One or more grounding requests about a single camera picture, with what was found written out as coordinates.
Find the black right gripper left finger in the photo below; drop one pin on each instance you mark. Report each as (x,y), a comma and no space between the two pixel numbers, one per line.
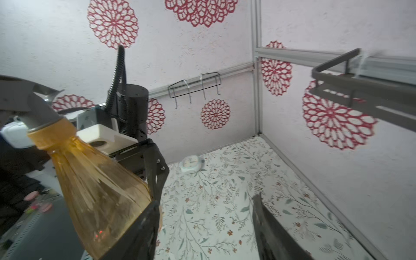
(139,241)

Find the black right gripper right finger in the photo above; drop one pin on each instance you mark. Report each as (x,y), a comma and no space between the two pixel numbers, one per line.
(273,241)

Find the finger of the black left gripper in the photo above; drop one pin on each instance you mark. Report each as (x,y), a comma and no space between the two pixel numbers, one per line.
(156,168)

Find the amber plastic spray bottle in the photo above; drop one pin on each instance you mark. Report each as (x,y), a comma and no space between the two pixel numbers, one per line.
(103,198)

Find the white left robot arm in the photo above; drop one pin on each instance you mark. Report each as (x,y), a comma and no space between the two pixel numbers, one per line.
(47,128)

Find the white round clock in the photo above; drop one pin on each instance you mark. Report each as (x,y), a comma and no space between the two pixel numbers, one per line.
(191,164)

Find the pink capped small jar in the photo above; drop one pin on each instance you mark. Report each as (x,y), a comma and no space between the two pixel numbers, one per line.
(37,203)

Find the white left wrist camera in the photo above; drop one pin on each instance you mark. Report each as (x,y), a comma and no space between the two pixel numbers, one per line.
(96,128)

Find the black wire wall rack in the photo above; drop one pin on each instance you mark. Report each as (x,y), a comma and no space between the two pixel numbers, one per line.
(201,83)

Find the black wall shelf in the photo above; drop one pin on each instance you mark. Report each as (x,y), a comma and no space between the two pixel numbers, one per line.
(383,87)

